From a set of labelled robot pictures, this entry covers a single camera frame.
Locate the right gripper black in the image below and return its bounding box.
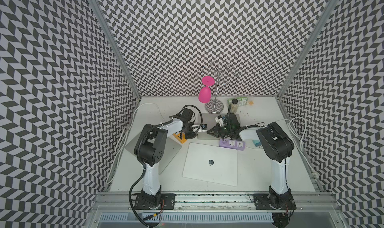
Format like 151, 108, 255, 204
206, 122, 232, 139

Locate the teal charger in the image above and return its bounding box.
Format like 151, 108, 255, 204
253, 140, 262, 147

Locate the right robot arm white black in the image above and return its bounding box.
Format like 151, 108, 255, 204
207, 104, 297, 217

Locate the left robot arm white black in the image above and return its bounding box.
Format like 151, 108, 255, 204
129, 104, 206, 210

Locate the grey closed laptop centre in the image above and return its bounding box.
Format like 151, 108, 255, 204
198, 113, 242, 141

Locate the silver closed laptop left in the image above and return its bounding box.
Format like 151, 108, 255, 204
125, 134, 182, 175

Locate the white closed laptop front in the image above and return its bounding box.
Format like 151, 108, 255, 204
183, 143, 238, 187

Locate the orange power strip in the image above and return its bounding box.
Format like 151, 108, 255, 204
173, 133, 187, 144

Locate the purple power strip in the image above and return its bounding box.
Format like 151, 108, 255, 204
219, 139, 246, 151

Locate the spice jar black lid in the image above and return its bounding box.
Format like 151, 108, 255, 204
230, 98, 239, 113

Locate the green snack packet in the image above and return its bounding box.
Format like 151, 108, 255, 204
227, 96, 249, 106

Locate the pink plastic wine glass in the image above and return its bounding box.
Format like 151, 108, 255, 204
198, 76, 215, 103

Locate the chrome glass holder stand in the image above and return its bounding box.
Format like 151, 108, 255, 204
198, 62, 238, 113

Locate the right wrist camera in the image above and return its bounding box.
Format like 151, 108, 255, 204
215, 116, 225, 127

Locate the white power cord right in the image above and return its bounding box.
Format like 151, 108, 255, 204
270, 116, 320, 179

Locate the white power cord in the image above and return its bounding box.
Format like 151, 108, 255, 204
105, 102, 169, 185
270, 116, 320, 179

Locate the white power cord left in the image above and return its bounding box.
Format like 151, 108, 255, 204
105, 102, 169, 185

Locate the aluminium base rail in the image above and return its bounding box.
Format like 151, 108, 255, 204
90, 192, 342, 213

